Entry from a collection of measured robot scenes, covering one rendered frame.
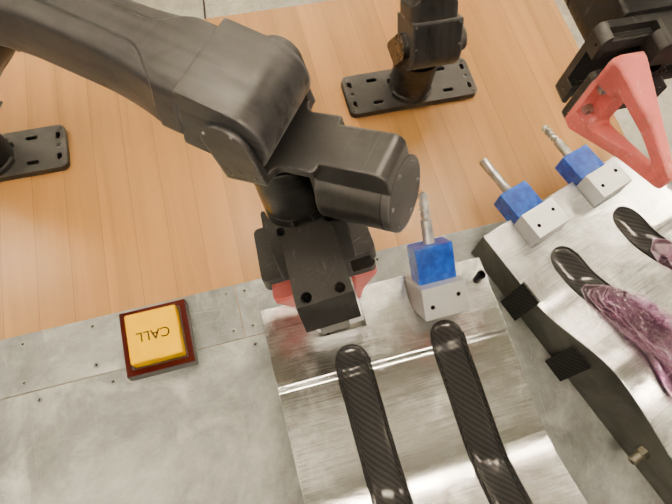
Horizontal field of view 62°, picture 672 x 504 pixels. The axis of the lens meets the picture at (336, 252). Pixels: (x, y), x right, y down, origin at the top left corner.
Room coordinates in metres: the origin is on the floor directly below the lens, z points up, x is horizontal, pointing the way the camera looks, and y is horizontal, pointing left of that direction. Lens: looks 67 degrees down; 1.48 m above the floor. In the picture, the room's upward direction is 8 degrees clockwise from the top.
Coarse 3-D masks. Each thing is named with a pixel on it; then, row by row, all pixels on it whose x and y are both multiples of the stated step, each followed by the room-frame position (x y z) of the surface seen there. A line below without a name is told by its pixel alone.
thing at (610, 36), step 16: (576, 16) 0.32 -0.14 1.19; (640, 16) 0.29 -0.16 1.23; (656, 16) 0.29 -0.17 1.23; (592, 32) 0.28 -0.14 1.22; (608, 32) 0.27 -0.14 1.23; (624, 32) 0.28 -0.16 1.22; (640, 32) 0.28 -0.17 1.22; (592, 48) 0.27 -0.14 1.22; (608, 48) 0.27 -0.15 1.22; (624, 48) 0.27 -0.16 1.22; (576, 64) 0.27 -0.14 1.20; (592, 64) 0.28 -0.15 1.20; (560, 80) 0.28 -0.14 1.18; (576, 80) 0.28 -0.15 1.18; (560, 96) 0.27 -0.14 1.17
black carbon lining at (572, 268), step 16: (624, 208) 0.38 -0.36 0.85; (624, 224) 0.36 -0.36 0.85; (640, 224) 0.36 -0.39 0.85; (640, 240) 0.34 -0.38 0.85; (560, 256) 0.30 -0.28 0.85; (576, 256) 0.30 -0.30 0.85; (560, 272) 0.28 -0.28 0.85; (576, 272) 0.28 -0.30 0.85; (592, 272) 0.28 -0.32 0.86; (576, 288) 0.26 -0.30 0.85
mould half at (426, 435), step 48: (384, 288) 0.21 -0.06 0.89; (480, 288) 0.23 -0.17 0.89; (288, 336) 0.14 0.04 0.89; (336, 336) 0.15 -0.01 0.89; (384, 336) 0.16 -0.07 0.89; (480, 336) 0.17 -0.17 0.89; (288, 384) 0.09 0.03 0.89; (336, 384) 0.10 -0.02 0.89; (384, 384) 0.11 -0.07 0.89; (432, 384) 0.11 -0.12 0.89; (288, 432) 0.04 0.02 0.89; (336, 432) 0.05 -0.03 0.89; (432, 432) 0.06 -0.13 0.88; (528, 432) 0.08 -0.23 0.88; (336, 480) 0.01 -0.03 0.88; (432, 480) 0.02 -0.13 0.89; (528, 480) 0.03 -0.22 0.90
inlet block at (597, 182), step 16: (544, 128) 0.49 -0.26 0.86; (560, 144) 0.46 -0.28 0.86; (560, 160) 0.44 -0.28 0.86; (576, 160) 0.43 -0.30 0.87; (592, 160) 0.44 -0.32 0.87; (576, 176) 0.41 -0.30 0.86; (592, 176) 0.40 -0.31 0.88; (608, 176) 0.41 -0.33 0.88; (624, 176) 0.41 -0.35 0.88; (592, 192) 0.39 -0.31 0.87; (608, 192) 0.38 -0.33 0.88
